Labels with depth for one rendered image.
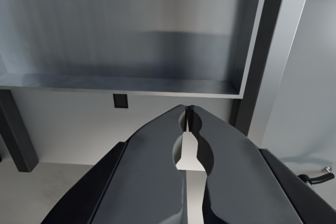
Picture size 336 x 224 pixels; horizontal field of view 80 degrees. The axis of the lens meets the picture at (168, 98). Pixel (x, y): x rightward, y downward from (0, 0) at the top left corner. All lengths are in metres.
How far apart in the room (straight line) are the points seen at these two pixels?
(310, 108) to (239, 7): 1.32
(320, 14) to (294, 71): 0.30
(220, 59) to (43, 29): 0.18
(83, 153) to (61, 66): 0.13
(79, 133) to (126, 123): 0.07
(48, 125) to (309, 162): 1.70
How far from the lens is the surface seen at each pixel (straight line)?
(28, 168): 0.35
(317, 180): 1.77
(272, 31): 0.21
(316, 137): 1.66
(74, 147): 0.32
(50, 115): 0.30
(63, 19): 0.24
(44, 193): 2.22
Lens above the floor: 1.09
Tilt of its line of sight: 61 degrees down
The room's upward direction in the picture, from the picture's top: 174 degrees counter-clockwise
